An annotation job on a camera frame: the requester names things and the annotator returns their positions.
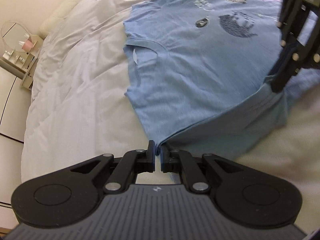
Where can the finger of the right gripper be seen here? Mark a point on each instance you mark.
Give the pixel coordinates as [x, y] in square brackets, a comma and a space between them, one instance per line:
[290, 23]
[290, 62]

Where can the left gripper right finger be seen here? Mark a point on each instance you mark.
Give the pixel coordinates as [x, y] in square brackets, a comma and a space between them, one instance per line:
[242, 194]

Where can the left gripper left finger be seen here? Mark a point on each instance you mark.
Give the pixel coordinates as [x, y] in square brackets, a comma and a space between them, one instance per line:
[71, 194]

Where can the light blue t-shirt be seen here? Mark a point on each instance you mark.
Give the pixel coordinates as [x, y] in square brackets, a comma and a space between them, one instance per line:
[200, 73]

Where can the white bed duvet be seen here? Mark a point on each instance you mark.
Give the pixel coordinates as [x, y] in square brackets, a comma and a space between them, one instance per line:
[80, 109]

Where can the white sliding wardrobe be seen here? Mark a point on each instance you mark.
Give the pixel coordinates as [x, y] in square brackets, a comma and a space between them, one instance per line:
[15, 102]

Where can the bedside shelf with toiletries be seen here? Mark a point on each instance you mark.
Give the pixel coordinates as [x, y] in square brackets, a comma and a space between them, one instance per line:
[23, 64]

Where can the round mirror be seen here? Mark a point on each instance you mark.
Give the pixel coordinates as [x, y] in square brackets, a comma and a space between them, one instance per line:
[14, 35]

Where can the white pillow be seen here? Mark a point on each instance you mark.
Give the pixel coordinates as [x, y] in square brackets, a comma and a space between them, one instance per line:
[58, 15]

